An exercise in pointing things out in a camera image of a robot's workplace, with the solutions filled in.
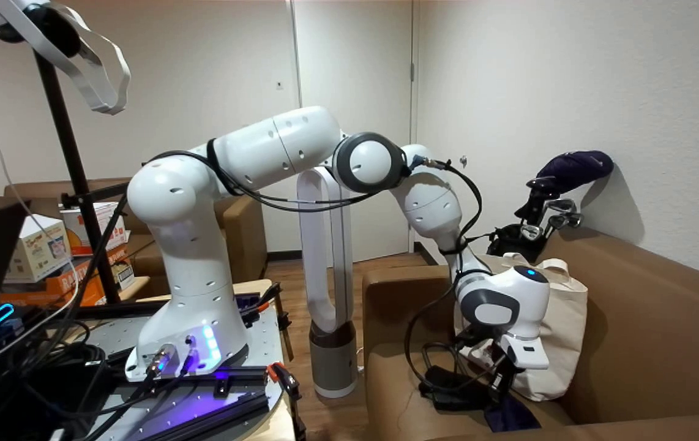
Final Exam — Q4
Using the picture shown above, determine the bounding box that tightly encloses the dark blue sock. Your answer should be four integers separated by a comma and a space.
483, 396, 542, 433

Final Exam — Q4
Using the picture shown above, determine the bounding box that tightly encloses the cream tote bag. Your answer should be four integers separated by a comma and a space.
454, 252, 589, 402

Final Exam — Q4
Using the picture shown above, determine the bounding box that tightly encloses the golf bag with clubs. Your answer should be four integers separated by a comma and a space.
486, 150, 615, 265

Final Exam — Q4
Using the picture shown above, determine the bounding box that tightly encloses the white bladeless fan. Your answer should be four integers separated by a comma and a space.
296, 165, 361, 399

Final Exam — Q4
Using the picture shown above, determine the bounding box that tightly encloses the orange and black clamp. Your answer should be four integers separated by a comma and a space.
264, 361, 306, 441

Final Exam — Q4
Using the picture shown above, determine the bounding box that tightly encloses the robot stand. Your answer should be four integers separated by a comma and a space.
50, 279, 301, 441

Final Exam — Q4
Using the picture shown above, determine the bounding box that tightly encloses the white door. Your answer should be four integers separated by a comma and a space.
291, 0, 416, 263

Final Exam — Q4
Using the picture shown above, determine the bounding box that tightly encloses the white and orange box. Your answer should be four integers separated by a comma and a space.
59, 202, 130, 257

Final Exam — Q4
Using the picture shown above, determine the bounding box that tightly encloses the orange cardboard box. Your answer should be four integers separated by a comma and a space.
0, 244, 131, 307

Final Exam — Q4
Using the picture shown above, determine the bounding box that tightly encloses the white cardboard box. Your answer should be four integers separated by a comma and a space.
3, 214, 73, 284

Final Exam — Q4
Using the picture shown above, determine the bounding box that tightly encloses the tangle of black cables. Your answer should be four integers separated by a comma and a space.
0, 318, 160, 441

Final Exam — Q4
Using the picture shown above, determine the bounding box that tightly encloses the white strap headset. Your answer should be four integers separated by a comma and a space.
0, 0, 132, 116

